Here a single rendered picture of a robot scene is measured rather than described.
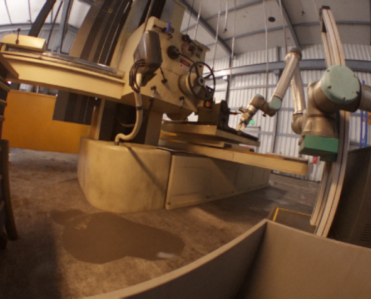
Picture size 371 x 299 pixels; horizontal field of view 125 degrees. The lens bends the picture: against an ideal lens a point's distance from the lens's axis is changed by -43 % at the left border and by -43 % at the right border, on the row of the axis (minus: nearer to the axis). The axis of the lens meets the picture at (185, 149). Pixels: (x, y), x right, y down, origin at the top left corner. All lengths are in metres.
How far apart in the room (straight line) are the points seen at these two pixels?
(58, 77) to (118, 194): 1.15
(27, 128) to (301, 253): 3.85
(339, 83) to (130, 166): 1.48
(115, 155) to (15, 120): 2.76
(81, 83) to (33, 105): 2.26
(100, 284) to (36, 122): 3.24
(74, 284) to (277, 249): 0.84
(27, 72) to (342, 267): 1.96
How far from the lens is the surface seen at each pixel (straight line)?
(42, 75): 1.62
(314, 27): 9.81
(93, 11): 2.39
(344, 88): 0.69
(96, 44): 2.17
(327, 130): 0.80
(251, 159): 1.78
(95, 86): 1.62
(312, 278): 0.48
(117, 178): 1.50
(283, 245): 0.45
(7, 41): 1.80
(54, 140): 3.70
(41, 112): 3.72
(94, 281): 0.95
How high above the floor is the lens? 0.71
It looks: 2 degrees down
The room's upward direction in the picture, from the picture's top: 9 degrees clockwise
